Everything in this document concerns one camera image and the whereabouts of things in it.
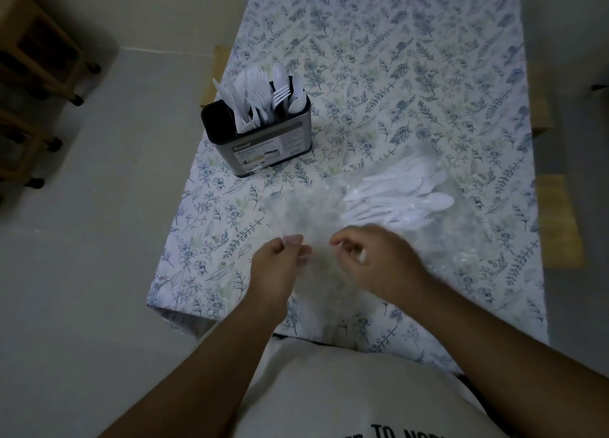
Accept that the person's right hand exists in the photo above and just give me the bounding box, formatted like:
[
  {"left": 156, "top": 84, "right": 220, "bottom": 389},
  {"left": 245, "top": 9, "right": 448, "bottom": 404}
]
[{"left": 329, "top": 223, "right": 437, "bottom": 309}]

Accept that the person's left hand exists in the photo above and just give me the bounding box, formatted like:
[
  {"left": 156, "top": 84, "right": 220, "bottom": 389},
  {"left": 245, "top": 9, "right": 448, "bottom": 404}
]
[{"left": 246, "top": 234, "right": 313, "bottom": 311}]

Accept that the pile of white plastic cutlery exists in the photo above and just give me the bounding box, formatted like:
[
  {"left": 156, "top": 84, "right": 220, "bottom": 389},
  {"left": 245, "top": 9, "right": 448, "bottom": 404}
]
[{"left": 340, "top": 154, "right": 457, "bottom": 232}]

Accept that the steel cutlery caddy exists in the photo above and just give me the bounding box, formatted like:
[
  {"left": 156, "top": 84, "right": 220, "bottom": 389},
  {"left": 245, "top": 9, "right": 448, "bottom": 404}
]
[{"left": 200, "top": 92, "right": 313, "bottom": 179}]

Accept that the bunch of white plastic cutlery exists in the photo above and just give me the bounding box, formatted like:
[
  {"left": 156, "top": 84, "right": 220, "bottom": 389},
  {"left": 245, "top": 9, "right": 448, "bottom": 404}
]
[{"left": 211, "top": 62, "right": 309, "bottom": 134}]

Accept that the person's left forearm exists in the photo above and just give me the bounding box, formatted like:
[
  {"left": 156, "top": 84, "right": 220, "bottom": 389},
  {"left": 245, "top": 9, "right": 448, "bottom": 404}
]
[{"left": 97, "top": 299, "right": 291, "bottom": 438}]

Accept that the person's right forearm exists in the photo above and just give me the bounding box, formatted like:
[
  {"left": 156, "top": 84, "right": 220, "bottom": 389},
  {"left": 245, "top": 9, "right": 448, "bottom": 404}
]
[{"left": 404, "top": 280, "right": 609, "bottom": 438}]

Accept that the wooden stool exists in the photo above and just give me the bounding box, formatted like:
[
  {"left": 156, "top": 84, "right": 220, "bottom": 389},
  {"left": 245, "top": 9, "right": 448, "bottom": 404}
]
[
  {"left": 0, "top": 0, "right": 102, "bottom": 106},
  {"left": 199, "top": 45, "right": 232, "bottom": 108},
  {"left": 0, "top": 109, "right": 63, "bottom": 191},
  {"left": 535, "top": 175, "right": 585, "bottom": 270}
]

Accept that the blue floral tablecloth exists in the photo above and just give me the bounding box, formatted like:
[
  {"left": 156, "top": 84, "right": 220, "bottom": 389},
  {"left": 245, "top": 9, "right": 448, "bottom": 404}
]
[{"left": 146, "top": 0, "right": 551, "bottom": 375}]

